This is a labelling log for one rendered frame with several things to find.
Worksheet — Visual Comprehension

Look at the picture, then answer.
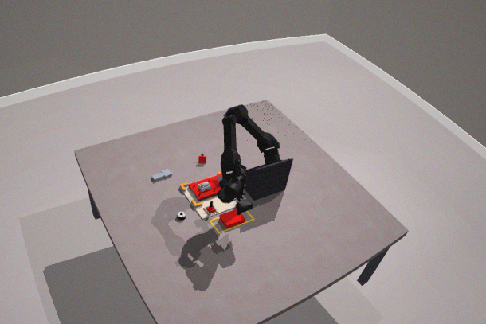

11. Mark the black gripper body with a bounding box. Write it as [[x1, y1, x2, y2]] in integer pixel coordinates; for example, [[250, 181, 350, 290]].
[[219, 180, 253, 213]]

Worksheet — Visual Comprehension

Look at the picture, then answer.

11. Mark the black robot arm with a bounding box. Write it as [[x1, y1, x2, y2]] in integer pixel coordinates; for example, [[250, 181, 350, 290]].
[[217, 104, 283, 204]]

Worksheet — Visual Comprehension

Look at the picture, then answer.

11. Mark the black toy tyre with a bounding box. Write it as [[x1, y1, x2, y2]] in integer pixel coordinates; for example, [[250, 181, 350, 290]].
[[177, 211, 186, 220]]

